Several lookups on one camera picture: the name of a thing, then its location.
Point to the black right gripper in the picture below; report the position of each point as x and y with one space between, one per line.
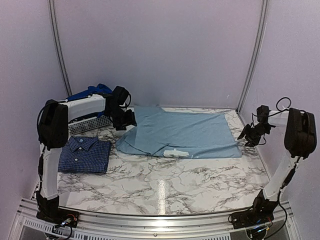
245 131

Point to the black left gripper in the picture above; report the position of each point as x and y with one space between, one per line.
130 119

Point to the light blue garment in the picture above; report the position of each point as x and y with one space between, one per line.
161 133

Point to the blue checked shirt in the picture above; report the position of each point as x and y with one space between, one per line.
85 155

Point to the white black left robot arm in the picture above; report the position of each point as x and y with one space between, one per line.
53 133

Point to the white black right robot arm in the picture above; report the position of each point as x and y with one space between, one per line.
300 140

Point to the white plastic laundry basket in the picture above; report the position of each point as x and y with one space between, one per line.
81 125

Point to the royal blue garment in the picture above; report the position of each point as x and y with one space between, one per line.
99 89

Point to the left aluminium corner post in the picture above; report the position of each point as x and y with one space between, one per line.
58 46

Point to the aluminium corner post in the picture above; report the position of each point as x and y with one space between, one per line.
255 54
58 46

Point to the right aluminium corner post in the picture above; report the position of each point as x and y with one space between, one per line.
255 54

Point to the aluminium front frame rail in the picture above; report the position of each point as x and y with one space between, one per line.
105 226

